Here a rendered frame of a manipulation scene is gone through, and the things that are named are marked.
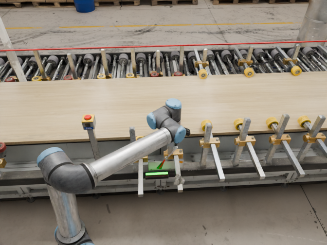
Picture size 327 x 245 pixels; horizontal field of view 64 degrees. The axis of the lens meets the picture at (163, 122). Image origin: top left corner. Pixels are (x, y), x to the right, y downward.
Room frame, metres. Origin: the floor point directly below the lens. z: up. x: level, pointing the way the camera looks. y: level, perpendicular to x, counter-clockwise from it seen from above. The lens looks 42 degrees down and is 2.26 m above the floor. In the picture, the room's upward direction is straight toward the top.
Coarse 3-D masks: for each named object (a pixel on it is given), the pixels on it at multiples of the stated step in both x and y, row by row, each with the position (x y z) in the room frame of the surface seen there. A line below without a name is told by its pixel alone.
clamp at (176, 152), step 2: (166, 150) 1.25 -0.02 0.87; (176, 150) 1.25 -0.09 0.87; (178, 150) 1.25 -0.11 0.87; (164, 152) 1.23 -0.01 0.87; (166, 152) 1.23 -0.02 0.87; (174, 152) 1.23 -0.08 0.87; (176, 152) 1.23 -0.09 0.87; (178, 152) 1.23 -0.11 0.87; (182, 152) 1.23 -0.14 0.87; (164, 154) 1.22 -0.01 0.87; (166, 154) 1.22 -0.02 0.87; (168, 154) 1.21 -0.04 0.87; (172, 154) 1.21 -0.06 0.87; (174, 154) 1.21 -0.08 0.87; (176, 154) 1.21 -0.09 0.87; (178, 154) 1.21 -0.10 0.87; (180, 154) 1.22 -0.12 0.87; (182, 154) 1.22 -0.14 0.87; (164, 156) 1.21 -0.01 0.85; (170, 156) 1.21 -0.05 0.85; (172, 156) 1.21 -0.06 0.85; (178, 156) 1.21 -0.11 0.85; (180, 156) 1.22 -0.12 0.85; (182, 156) 1.22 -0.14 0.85; (168, 158) 1.21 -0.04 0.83; (170, 158) 1.21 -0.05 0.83; (172, 158) 1.21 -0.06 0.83
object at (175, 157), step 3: (174, 156) 1.20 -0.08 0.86; (177, 156) 1.20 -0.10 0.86; (174, 159) 1.17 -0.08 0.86; (177, 159) 1.17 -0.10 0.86; (174, 162) 1.16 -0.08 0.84; (177, 162) 1.15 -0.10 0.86; (177, 165) 1.12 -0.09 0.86; (177, 168) 1.10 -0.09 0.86; (177, 171) 1.07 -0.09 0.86; (180, 171) 1.07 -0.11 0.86; (180, 174) 1.05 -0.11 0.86; (177, 186) 0.97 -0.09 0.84; (180, 186) 0.95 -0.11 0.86; (180, 189) 0.93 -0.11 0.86
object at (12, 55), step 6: (0, 18) 2.13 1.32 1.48; (0, 24) 2.10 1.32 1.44; (0, 30) 2.09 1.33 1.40; (0, 36) 2.09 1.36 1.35; (6, 36) 2.11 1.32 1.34; (6, 42) 2.09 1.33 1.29; (6, 48) 2.09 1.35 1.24; (12, 48) 2.12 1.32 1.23; (12, 54) 2.09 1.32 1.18; (12, 60) 2.09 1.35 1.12; (18, 66) 2.10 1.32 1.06; (18, 72) 2.09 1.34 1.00; (18, 78) 2.09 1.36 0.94; (24, 78) 2.12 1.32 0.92
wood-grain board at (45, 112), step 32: (0, 96) 1.86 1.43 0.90; (32, 96) 1.86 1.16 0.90; (64, 96) 1.86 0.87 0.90; (96, 96) 1.86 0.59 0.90; (128, 96) 1.86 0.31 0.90; (160, 96) 1.86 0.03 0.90; (192, 96) 1.86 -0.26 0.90; (224, 96) 1.86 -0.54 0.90; (256, 96) 1.86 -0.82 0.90; (288, 96) 1.86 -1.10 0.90; (320, 96) 1.86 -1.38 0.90; (0, 128) 1.45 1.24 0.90; (32, 128) 1.45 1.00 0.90; (64, 128) 1.45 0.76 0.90; (96, 128) 1.45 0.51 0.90; (128, 128) 1.45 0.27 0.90; (192, 128) 1.45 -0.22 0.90; (224, 128) 1.45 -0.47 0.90; (256, 128) 1.45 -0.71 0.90; (288, 128) 1.45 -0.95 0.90
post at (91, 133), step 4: (88, 132) 1.18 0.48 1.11; (92, 132) 1.19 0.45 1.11; (92, 136) 1.19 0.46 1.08; (92, 140) 1.19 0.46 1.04; (96, 140) 1.21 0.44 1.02; (92, 144) 1.18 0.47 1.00; (96, 144) 1.19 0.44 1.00; (92, 148) 1.18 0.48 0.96; (96, 148) 1.19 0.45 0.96; (96, 152) 1.19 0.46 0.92; (96, 156) 1.19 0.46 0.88; (100, 156) 1.21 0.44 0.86
